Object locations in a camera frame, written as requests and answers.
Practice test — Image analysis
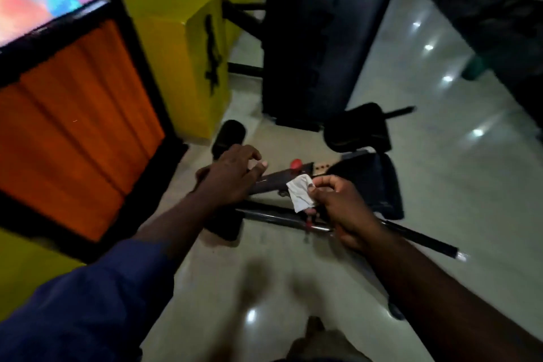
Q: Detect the person's left hand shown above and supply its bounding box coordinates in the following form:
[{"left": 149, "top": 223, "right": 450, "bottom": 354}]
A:
[{"left": 195, "top": 144, "right": 269, "bottom": 208}]

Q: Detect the person's right hand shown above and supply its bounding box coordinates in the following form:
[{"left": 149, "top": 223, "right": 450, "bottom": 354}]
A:
[{"left": 307, "top": 175, "right": 382, "bottom": 255}]

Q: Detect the black hip pad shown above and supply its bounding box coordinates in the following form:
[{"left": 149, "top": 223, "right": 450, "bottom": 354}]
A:
[
  {"left": 326, "top": 153, "right": 404, "bottom": 221},
  {"left": 322, "top": 102, "right": 393, "bottom": 154}
]

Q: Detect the black roman chair bench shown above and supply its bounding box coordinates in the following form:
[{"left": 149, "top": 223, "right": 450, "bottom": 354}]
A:
[{"left": 203, "top": 102, "right": 467, "bottom": 321}]

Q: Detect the white cleaning wipe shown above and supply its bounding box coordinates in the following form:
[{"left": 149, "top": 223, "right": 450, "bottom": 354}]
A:
[{"left": 286, "top": 174, "right": 317, "bottom": 214}]

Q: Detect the black handle grip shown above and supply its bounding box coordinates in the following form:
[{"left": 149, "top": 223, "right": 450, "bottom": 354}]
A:
[
  {"left": 383, "top": 106, "right": 416, "bottom": 120},
  {"left": 381, "top": 219, "right": 467, "bottom": 263}
]

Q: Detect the person's left forearm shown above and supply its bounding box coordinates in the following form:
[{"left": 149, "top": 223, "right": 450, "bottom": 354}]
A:
[{"left": 131, "top": 192, "right": 221, "bottom": 269}]

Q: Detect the person's right forearm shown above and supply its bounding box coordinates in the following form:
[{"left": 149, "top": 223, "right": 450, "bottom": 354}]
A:
[{"left": 360, "top": 226, "right": 543, "bottom": 362}]

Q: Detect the person's blue shirt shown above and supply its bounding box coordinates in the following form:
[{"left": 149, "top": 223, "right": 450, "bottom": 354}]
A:
[{"left": 0, "top": 238, "right": 175, "bottom": 362}]

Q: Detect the black foam roller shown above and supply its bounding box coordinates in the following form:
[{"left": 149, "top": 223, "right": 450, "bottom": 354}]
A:
[
  {"left": 203, "top": 204, "right": 245, "bottom": 243},
  {"left": 211, "top": 119, "right": 247, "bottom": 160}
]

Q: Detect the black framed window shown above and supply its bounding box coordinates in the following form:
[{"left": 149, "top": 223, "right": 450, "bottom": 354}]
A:
[{"left": 0, "top": 0, "right": 189, "bottom": 265}]

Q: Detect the orange curtain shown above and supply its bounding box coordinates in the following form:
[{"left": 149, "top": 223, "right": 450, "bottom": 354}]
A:
[{"left": 0, "top": 20, "right": 165, "bottom": 244}]

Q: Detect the green waste bin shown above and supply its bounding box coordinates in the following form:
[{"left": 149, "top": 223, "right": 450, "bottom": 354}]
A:
[{"left": 461, "top": 55, "right": 489, "bottom": 81}]

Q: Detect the black figure wall decal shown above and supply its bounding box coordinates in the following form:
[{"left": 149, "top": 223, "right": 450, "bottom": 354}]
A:
[{"left": 203, "top": 14, "right": 222, "bottom": 95}]

